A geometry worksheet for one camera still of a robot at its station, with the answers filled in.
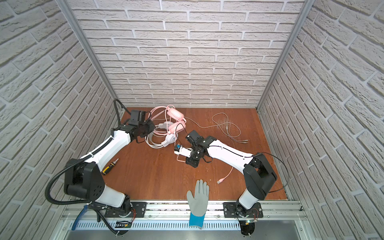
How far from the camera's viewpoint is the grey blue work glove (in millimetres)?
724

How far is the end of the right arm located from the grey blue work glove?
0.16 meters

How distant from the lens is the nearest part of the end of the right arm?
0.61m
